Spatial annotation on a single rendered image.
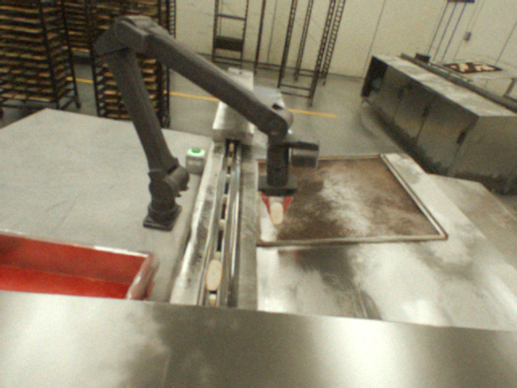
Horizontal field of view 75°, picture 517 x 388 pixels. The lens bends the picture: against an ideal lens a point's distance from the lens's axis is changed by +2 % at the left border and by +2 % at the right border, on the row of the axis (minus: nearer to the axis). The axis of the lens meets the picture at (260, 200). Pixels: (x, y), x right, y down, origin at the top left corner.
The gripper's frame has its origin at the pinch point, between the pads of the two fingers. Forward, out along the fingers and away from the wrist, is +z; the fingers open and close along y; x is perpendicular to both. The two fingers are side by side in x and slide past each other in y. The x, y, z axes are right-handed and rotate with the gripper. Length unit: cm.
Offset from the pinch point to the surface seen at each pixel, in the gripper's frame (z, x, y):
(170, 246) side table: 8.6, 5.5, 29.1
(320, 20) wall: 17, -725, -100
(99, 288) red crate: 6.2, 23.1, 40.4
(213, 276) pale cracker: 6.5, 18.4, 15.1
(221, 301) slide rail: 7.9, 24.6, 12.4
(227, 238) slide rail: 8.0, 2.5, 13.7
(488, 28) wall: 12, -515, -332
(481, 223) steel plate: 26, -30, -79
